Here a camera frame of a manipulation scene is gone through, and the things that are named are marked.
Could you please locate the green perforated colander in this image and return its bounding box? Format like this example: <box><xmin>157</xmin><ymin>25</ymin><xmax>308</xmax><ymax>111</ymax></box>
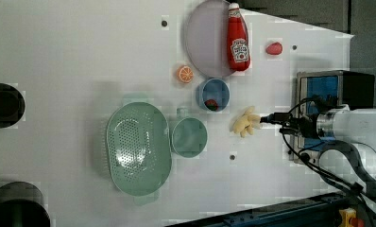
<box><xmin>106</xmin><ymin>95</ymin><xmax>172</xmax><ymax>206</ymax></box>

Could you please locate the plush strawberry in bowl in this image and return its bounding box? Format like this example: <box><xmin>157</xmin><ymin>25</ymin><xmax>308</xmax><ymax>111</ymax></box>
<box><xmin>204</xmin><ymin>99</ymin><xmax>218</xmax><ymax>112</ymax></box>

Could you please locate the red ketchup bottle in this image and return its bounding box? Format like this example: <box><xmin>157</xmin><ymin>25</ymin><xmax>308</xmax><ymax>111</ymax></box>
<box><xmin>227</xmin><ymin>3</ymin><xmax>250</xmax><ymax>72</ymax></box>

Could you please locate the grey round plate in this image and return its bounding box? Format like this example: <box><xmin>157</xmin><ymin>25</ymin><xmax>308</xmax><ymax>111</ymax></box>
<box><xmin>184</xmin><ymin>0</ymin><xmax>240</xmax><ymax>78</ymax></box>

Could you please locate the black cable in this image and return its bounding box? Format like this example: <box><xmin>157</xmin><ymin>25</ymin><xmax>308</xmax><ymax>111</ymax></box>
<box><xmin>280</xmin><ymin>96</ymin><xmax>376</xmax><ymax>227</ymax></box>

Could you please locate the black round base upper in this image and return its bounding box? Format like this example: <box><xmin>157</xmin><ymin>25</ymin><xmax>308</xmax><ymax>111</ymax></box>
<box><xmin>0</xmin><ymin>83</ymin><xmax>26</xmax><ymax>129</ymax></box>

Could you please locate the orange slice toy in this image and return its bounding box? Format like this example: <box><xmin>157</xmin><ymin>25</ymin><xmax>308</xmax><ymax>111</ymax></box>
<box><xmin>177</xmin><ymin>65</ymin><xmax>194</xmax><ymax>83</ymax></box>

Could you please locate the black round base lower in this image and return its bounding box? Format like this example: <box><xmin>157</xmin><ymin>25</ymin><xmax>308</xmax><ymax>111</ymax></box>
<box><xmin>0</xmin><ymin>182</ymin><xmax>51</xmax><ymax>227</ymax></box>

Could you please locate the blue bowl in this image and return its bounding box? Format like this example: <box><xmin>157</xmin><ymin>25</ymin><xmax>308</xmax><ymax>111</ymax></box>
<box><xmin>196</xmin><ymin>79</ymin><xmax>231</xmax><ymax>112</ymax></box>

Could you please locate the yellow red emergency button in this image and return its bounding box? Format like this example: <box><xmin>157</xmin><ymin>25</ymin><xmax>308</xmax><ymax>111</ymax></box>
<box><xmin>339</xmin><ymin>208</ymin><xmax>365</xmax><ymax>227</ymax></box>

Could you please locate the peeled plush banana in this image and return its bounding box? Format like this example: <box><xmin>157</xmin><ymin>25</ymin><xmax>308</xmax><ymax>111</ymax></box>
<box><xmin>231</xmin><ymin>106</ymin><xmax>262</xmax><ymax>138</ymax></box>

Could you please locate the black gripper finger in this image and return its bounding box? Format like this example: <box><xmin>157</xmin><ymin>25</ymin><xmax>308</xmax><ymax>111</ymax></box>
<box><xmin>260</xmin><ymin>113</ymin><xmax>291</xmax><ymax>124</ymax></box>

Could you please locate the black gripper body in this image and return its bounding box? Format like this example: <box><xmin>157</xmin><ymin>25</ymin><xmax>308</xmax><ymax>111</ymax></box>
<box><xmin>279</xmin><ymin>113</ymin><xmax>318</xmax><ymax>139</ymax></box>

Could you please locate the silver black toaster oven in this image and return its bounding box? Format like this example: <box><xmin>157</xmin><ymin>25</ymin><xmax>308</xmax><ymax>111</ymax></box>
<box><xmin>293</xmin><ymin>70</ymin><xmax>375</xmax><ymax>153</ymax></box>

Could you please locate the black round base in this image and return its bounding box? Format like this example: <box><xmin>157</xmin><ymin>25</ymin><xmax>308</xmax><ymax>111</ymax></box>
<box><xmin>0</xmin><ymin>83</ymin><xmax>26</xmax><ymax>129</ymax></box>
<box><xmin>0</xmin><ymin>182</ymin><xmax>51</xmax><ymax>227</ymax></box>

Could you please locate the green mug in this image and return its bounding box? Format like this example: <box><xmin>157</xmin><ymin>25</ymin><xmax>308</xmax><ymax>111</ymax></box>
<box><xmin>170</xmin><ymin>107</ymin><xmax>208</xmax><ymax>158</ymax></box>

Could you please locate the red plush strawberry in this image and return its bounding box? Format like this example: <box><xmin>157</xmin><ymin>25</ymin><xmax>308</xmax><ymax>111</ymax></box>
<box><xmin>265</xmin><ymin>42</ymin><xmax>283</xmax><ymax>56</ymax></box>

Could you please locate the blue metal frame rail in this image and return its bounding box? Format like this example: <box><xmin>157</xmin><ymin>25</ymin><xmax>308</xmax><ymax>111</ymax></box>
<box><xmin>167</xmin><ymin>193</ymin><xmax>348</xmax><ymax>227</ymax></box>

